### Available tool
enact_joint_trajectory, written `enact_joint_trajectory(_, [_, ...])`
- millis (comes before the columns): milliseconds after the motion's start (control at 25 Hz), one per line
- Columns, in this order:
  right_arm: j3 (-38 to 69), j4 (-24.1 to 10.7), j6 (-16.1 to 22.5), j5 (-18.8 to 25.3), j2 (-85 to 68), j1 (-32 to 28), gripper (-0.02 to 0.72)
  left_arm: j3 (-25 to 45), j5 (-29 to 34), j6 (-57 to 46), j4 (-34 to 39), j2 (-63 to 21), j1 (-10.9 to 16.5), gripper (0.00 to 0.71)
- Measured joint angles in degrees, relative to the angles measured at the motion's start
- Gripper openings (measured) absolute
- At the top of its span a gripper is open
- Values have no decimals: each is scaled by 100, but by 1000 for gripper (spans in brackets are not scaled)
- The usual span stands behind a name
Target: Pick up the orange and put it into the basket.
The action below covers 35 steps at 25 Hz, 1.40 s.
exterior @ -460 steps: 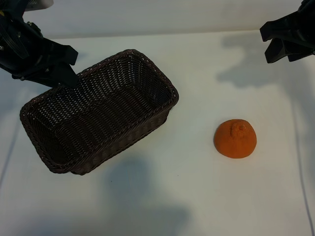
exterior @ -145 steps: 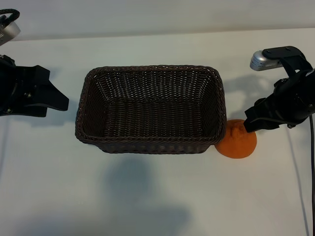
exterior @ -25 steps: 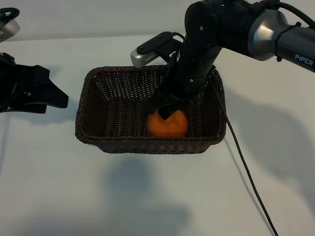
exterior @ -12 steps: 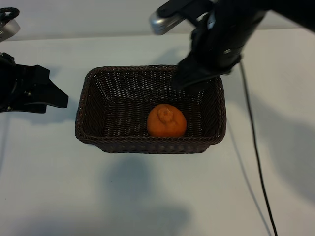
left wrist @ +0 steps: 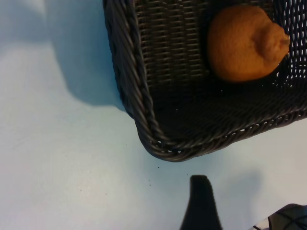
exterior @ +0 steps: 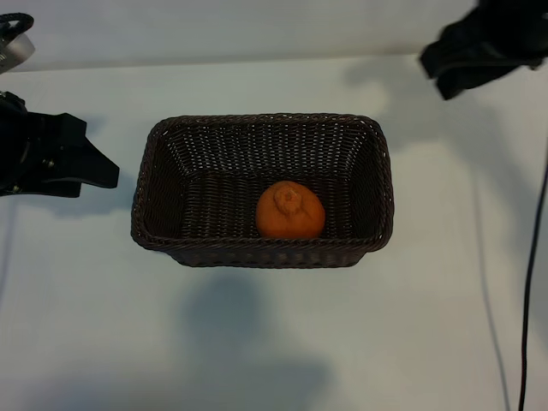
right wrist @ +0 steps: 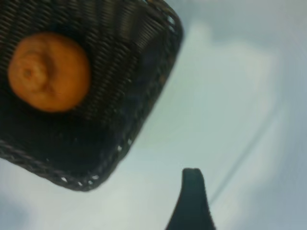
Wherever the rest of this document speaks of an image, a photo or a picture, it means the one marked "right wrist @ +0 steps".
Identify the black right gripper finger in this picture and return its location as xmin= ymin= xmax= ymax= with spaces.
xmin=165 ymin=167 xmax=216 ymax=230

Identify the dark brown wicker basket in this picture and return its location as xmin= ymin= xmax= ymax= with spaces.
xmin=0 ymin=0 xmax=184 ymax=192

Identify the orange fruit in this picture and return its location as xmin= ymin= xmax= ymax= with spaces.
xmin=7 ymin=32 xmax=91 ymax=113

